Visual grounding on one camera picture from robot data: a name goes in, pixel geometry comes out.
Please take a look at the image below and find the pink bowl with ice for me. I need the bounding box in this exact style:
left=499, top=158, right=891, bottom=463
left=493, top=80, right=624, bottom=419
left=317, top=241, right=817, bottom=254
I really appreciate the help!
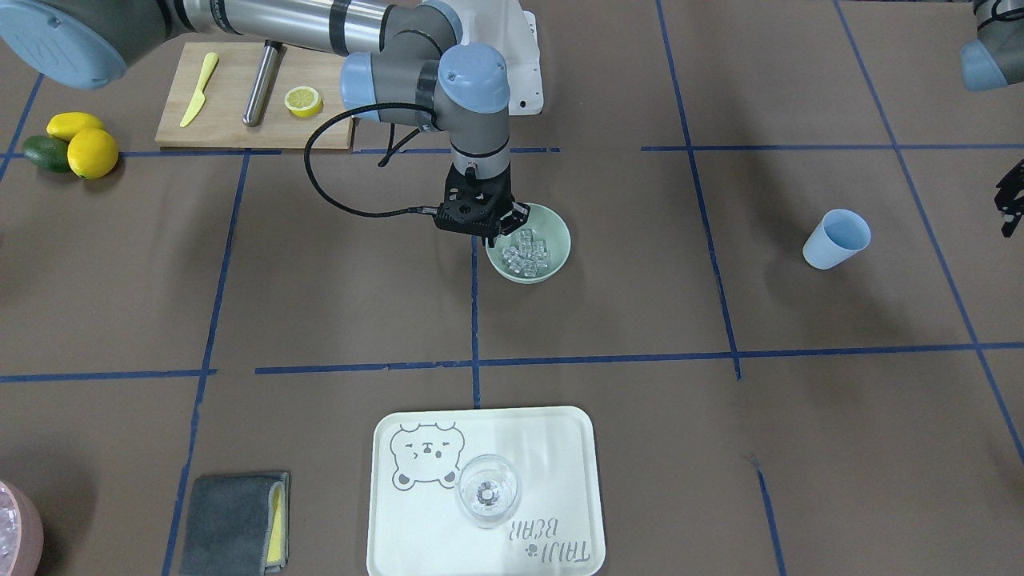
left=1, top=481, right=44, bottom=575

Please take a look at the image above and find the green bowl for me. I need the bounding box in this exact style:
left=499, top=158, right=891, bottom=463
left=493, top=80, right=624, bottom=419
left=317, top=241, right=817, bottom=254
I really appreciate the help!
left=483, top=202, right=573, bottom=284

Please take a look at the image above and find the grey folded cloth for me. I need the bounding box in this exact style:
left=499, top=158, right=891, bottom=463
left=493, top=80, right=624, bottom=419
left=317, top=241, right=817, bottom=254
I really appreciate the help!
left=179, top=471, right=291, bottom=575

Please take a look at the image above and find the yellow plastic knife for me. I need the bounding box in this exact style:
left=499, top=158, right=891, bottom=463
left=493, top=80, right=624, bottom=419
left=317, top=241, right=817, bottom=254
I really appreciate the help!
left=179, top=52, right=220, bottom=128

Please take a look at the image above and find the wooden cutting board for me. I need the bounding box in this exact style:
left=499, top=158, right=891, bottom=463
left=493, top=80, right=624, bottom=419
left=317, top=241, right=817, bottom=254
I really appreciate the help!
left=156, top=42, right=344, bottom=150

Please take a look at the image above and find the half lemon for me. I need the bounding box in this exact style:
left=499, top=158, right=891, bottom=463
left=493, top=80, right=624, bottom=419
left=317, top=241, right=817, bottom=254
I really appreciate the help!
left=284, top=86, right=323, bottom=119

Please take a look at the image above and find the steel muddler black tip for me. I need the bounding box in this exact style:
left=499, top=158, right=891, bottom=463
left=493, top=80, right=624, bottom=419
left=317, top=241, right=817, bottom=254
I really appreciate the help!
left=242, top=40, right=284, bottom=127

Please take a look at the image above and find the yellow lemon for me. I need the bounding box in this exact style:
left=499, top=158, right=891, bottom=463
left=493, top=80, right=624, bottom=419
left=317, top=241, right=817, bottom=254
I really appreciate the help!
left=67, top=128, right=120, bottom=179
left=46, top=110, right=105, bottom=142

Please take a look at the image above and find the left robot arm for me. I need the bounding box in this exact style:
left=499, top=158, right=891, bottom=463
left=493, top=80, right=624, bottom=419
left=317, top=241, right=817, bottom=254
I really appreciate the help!
left=959, top=1, right=1023, bottom=238

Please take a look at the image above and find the yellow lemon lower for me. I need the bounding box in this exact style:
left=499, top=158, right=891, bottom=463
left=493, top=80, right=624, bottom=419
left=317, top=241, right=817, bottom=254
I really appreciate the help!
left=67, top=128, right=120, bottom=179

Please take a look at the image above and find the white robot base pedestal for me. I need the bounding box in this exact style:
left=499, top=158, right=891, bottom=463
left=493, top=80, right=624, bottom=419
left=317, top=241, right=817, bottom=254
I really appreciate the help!
left=506, top=10, right=546, bottom=116

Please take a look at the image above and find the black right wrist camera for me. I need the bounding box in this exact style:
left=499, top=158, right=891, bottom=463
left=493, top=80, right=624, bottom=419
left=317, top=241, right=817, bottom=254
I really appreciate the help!
left=432, top=204, right=500, bottom=239

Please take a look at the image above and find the yellow lemon upper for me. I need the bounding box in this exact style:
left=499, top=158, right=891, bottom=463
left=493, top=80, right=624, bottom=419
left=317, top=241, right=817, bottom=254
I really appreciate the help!
left=46, top=110, right=105, bottom=142

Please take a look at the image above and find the light blue cup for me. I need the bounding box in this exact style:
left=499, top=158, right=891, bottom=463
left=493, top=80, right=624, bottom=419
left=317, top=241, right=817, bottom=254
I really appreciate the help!
left=803, top=209, right=873, bottom=270

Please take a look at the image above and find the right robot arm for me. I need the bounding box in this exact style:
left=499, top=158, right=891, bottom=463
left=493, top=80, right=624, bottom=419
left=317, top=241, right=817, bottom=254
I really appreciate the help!
left=1, top=1, right=530, bottom=246

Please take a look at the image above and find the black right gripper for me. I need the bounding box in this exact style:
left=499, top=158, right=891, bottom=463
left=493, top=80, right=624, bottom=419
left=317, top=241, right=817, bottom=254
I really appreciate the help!
left=445, top=165, right=530, bottom=250

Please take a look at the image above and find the green lime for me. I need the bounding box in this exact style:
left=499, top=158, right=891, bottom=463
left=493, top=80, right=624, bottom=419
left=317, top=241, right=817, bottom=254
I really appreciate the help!
left=22, top=135, right=72, bottom=174

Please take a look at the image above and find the clear wine glass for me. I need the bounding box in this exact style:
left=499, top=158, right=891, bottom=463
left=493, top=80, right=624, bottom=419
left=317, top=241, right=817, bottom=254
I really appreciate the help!
left=457, top=454, right=522, bottom=529

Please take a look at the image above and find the white bear tray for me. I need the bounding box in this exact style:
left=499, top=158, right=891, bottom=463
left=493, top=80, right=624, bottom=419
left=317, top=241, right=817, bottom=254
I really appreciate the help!
left=366, top=407, right=606, bottom=575

